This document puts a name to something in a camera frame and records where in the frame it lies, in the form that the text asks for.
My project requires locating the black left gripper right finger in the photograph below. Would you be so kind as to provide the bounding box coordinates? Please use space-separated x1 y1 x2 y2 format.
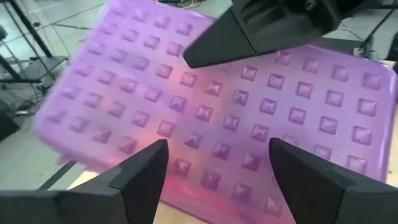
269 138 398 224

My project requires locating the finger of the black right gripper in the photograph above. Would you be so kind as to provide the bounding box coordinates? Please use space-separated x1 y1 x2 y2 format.
182 0 341 70

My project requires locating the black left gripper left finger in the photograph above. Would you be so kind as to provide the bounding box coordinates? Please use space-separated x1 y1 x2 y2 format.
0 139 169 224

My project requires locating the purple studded plastic lid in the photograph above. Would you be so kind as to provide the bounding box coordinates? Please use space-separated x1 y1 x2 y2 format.
32 0 398 224

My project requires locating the black metal stand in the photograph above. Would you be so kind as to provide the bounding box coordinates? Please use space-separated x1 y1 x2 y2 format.
0 0 70 91

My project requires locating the black table frame rail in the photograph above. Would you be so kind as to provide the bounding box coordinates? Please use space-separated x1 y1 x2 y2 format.
37 160 78 191

